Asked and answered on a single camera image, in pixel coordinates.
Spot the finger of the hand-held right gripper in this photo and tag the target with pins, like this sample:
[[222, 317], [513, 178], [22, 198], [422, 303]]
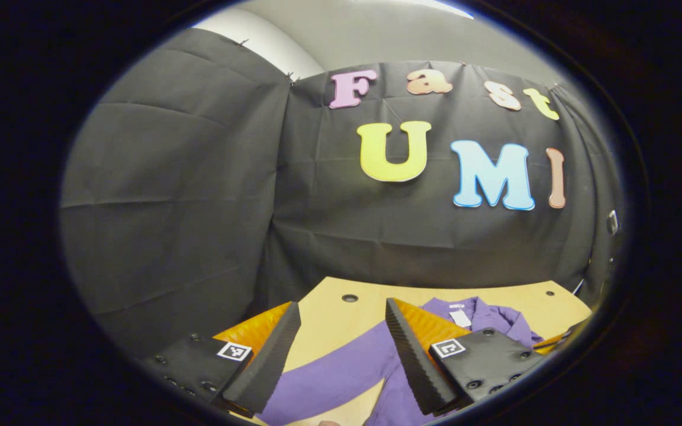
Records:
[[554, 342]]

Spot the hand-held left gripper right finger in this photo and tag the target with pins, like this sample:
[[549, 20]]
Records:
[[412, 361]]

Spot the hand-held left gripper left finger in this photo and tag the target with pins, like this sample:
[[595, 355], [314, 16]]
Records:
[[267, 367]]

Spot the purple knit shirt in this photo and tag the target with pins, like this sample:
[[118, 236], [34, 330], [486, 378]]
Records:
[[341, 373]]

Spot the black backdrop cloth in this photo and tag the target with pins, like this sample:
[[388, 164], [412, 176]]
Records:
[[199, 207]]

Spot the white ceiling light panel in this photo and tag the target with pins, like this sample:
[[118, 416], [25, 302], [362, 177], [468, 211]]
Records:
[[436, 6]]

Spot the small grey wall device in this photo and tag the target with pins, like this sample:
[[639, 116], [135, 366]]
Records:
[[612, 222]]

